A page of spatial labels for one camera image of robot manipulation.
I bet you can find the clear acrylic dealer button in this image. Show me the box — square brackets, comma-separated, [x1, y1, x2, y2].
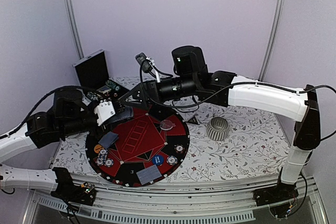
[160, 119, 175, 131]

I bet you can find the floral table cover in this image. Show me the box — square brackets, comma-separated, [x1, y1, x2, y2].
[49, 76, 295, 183]

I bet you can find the aluminium poker chip case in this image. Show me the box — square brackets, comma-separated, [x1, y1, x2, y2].
[72, 49, 129, 100]

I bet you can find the left aluminium post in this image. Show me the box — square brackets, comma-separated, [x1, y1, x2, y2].
[64, 0, 84, 59]

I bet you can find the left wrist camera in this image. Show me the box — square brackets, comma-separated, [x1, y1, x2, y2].
[94, 100, 115, 126]

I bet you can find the boxed card deck in case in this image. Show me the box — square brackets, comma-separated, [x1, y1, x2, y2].
[97, 86, 111, 96]

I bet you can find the blue small blind button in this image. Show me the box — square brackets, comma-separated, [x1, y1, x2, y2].
[152, 155, 164, 166]

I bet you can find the spread blue chips pile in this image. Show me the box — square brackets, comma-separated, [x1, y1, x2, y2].
[96, 149, 108, 166]

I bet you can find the right aluminium post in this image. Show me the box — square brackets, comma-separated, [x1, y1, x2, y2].
[258, 0, 285, 81]

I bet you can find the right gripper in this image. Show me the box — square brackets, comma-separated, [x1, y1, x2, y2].
[120, 74, 198, 110]

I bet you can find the orange big blind button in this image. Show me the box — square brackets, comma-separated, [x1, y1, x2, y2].
[94, 144, 104, 154]

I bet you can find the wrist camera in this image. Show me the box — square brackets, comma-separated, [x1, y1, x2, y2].
[135, 52, 161, 83]
[94, 100, 115, 126]

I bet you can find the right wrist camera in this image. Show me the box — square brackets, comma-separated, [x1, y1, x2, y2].
[135, 52, 161, 83]

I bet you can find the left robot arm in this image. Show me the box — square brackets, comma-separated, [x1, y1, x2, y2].
[1, 86, 124, 200]

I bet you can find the blue white chip stack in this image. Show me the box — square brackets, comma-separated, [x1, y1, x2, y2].
[166, 156, 178, 165]

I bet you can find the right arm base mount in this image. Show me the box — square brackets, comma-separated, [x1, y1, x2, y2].
[253, 185, 299, 219]

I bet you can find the chip row in case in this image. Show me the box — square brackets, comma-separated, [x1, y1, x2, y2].
[86, 92, 99, 101]
[106, 80, 121, 93]

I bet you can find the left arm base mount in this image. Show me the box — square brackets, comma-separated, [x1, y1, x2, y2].
[50, 167, 97, 206]

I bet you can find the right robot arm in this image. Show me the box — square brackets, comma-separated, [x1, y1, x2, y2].
[120, 46, 323, 202]

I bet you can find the aluminium front rail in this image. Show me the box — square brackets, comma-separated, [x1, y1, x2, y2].
[22, 173, 329, 224]

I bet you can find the round red black poker mat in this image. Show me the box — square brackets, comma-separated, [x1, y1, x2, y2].
[86, 105, 190, 187]

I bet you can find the black triangular all-in button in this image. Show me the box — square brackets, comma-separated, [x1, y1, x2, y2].
[186, 115, 200, 125]

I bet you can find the aluminium post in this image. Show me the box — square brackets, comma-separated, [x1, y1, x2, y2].
[258, 0, 285, 81]
[64, 0, 84, 59]

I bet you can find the blue playing card deck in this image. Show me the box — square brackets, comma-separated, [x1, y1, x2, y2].
[103, 106, 134, 125]

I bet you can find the single blue white chip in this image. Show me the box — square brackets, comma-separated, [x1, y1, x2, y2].
[104, 158, 114, 167]

